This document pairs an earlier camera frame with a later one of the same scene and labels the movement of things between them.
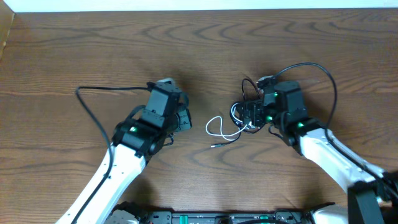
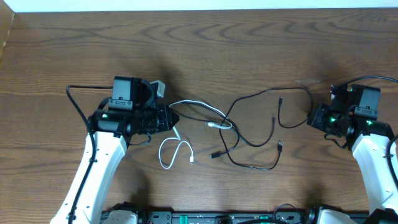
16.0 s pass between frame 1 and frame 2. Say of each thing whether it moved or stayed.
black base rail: stayed
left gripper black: moved
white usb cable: moved
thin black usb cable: moved
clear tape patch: stayed
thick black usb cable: moved
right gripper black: moved
